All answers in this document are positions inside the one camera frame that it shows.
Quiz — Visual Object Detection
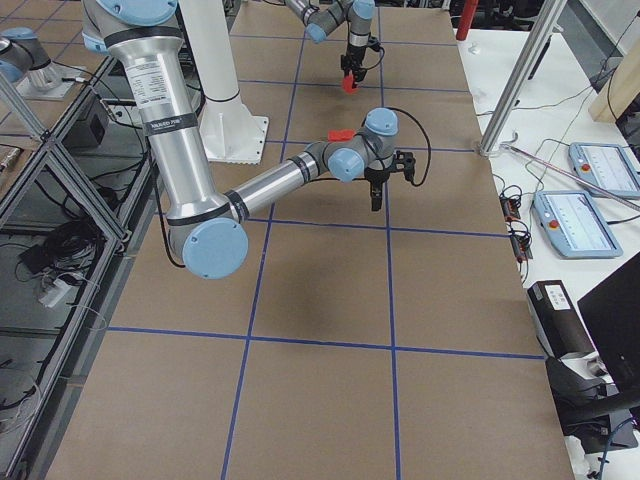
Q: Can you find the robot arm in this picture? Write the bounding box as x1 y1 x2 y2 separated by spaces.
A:
284 0 382 93
83 1 398 279

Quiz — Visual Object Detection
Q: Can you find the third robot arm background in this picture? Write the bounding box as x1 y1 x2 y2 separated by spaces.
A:
1 27 76 101

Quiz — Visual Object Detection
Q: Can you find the black monitor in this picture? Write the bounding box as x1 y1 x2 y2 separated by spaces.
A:
578 254 639 391

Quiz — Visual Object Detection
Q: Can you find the near teach pendant tablet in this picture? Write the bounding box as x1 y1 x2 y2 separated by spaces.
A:
533 190 623 259

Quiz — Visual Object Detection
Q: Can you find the teach pendant tablet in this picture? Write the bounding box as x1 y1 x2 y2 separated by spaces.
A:
568 142 639 200
533 190 623 259

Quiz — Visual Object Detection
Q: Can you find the aluminium frame post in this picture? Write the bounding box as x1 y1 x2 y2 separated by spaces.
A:
478 0 567 157

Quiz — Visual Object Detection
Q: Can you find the small electronics board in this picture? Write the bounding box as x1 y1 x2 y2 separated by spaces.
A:
499 185 532 264

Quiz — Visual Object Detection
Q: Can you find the black box white label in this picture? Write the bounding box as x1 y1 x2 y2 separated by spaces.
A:
526 280 595 359

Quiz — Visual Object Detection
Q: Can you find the white camera pillar base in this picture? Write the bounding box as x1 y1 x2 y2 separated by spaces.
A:
179 0 269 164

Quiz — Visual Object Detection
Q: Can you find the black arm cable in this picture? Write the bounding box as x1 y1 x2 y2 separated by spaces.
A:
369 107 432 187
360 34 386 71

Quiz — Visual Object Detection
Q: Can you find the far teach pendant tablet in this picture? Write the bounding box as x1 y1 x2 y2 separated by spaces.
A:
568 142 639 200

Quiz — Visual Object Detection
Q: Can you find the red cube block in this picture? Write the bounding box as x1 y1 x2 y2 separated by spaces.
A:
341 75 358 94
327 129 355 142

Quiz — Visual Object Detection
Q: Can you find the red cylinder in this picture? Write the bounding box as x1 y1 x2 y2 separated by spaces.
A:
456 0 479 41

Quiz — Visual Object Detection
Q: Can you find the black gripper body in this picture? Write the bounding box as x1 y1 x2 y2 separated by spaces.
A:
343 47 367 75
364 168 391 189

